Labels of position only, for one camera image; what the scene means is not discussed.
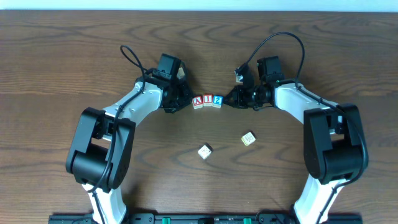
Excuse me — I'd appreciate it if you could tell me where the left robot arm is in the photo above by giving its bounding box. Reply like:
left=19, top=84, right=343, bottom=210
left=66, top=54, right=193, bottom=223

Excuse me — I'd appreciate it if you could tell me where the red letter E block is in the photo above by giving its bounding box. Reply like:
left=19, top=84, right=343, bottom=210
left=236, top=75, right=243, bottom=83

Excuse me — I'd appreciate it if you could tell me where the white picture wooden block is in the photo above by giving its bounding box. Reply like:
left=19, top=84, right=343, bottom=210
left=198, top=145, right=212, bottom=159

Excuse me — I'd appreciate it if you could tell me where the red letter A block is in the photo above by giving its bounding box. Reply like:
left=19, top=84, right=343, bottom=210
left=192, top=96, right=203, bottom=109

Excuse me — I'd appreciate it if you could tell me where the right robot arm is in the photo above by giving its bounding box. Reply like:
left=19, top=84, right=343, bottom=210
left=224, top=57, right=368, bottom=223

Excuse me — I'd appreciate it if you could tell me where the red letter I block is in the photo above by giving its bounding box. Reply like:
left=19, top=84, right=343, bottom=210
left=203, top=94, right=213, bottom=107

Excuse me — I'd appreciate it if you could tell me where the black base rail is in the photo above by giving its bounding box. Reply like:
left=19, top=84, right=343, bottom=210
left=48, top=213, right=363, bottom=224

